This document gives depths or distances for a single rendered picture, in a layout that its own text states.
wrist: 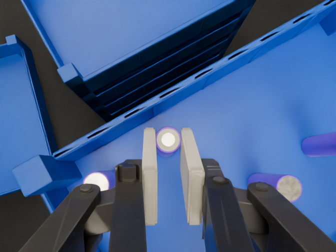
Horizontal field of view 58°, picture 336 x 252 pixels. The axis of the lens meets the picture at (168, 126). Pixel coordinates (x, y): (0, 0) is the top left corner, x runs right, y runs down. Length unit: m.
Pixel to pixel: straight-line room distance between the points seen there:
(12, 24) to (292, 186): 0.72
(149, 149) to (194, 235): 0.12
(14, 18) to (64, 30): 0.34
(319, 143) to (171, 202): 0.13
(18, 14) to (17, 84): 0.17
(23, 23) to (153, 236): 0.64
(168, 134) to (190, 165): 0.06
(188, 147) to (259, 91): 0.13
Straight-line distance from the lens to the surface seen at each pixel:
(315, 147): 0.28
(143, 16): 0.48
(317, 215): 0.30
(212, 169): 0.17
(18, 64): 0.77
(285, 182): 0.22
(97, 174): 0.20
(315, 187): 0.30
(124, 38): 0.47
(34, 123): 0.72
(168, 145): 0.20
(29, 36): 0.79
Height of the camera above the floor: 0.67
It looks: 82 degrees down
